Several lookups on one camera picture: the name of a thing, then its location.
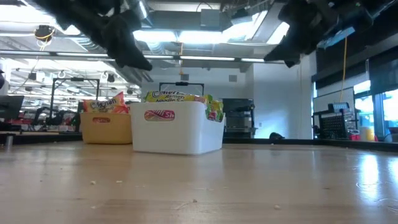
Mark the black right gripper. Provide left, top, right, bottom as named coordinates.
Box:
left=262, top=0, right=343, bottom=69

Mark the black workstation frame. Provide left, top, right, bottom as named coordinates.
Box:
left=49, top=77, right=101, bottom=125

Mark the white plastic bin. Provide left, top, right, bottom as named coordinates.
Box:
left=129, top=101, right=225, bottom=156

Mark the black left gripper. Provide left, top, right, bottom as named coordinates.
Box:
left=32, top=0, right=154, bottom=72

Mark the black ceiling cable reel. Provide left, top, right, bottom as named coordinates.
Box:
left=33, top=24, right=56, bottom=44

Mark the dark metal cabinet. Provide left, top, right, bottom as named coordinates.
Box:
left=222, top=98, right=257, bottom=139

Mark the black perforated cart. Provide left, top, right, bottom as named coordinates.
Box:
left=312, top=102, right=357, bottom=140

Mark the yellow canister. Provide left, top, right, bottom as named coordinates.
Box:
left=360, top=126, right=376, bottom=142

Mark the yellow plastic bin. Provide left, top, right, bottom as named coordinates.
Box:
left=80, top=111, right=134, bottom=145

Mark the green pink ramen packet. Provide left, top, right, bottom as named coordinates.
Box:
left=204, top=95, right=225, bottom=123
left=144, top=90, right=214, bottom=122

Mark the black monitor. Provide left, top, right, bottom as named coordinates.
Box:
left=0, top=95, right=25, bottom=121

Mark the yellow hanging cable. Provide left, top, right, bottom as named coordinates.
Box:
left=340, top=36, right=348, bottom=103

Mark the orange chicken ramen packet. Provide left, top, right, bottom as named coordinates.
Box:
left=82, top=91, right=130, bottom=124

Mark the black aluminium table frame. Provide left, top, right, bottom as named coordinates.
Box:
left=0, top=131, right=398, bottom=154

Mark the ceiling light bar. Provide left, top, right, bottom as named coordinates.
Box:
left=0, top=50, right=118, bottom=60

